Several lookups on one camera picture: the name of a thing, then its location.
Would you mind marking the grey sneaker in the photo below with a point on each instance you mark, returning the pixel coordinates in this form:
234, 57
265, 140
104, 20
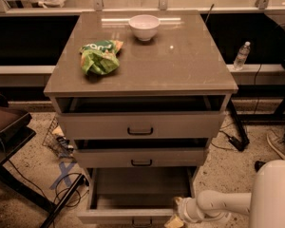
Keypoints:
277, 144

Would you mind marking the black power adapter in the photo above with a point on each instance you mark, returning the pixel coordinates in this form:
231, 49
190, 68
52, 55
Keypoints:
236, 143

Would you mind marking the black chair leg caster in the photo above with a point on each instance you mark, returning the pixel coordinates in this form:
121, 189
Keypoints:
259, 164

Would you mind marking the black table leg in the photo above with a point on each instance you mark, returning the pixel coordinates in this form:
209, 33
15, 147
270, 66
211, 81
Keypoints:
240, 128

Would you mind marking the green chip bag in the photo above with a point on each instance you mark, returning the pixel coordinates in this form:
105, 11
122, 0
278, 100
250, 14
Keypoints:
100, 57

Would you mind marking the clear plastic water bottle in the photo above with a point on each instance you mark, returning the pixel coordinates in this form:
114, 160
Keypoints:
242, 55

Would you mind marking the grey drawer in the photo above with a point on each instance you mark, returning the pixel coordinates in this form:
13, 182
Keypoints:
84, 126
149, 157
138, 196

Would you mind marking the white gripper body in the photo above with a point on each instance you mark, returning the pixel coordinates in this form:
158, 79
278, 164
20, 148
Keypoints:
184, 208

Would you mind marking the wire basket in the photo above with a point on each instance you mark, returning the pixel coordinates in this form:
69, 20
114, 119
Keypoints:
56, 141

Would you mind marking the black stand on left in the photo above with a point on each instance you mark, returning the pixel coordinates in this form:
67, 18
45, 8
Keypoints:
14, 134

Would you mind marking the grey three-drawer cabinet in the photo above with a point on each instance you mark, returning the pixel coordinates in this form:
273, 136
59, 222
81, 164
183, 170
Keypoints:
180, 70

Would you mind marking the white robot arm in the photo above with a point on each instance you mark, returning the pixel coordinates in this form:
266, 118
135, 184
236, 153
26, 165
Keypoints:
265, 205

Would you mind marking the white bowl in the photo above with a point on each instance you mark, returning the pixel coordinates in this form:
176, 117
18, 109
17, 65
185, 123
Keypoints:
144, 27

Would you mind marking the blue tape cross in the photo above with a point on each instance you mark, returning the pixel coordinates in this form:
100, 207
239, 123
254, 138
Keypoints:
65, 168

